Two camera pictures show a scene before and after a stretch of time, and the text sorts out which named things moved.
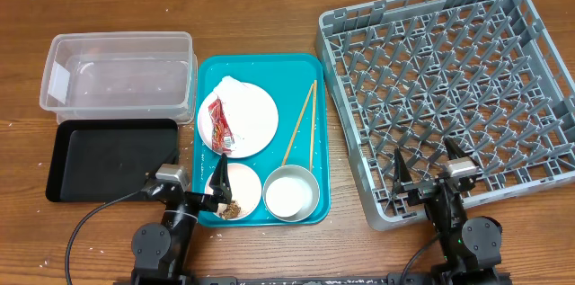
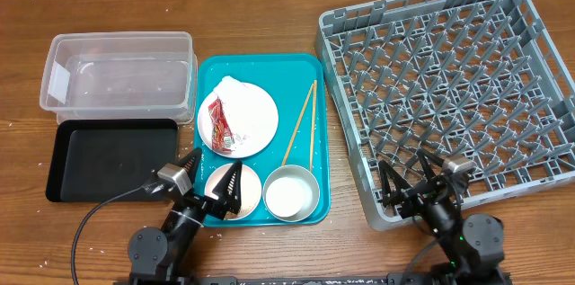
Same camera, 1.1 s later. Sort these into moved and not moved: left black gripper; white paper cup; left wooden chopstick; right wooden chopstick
Moved: left black gripper
Not moved: left wooden chopstick; white paper cup; right wooden chopstick
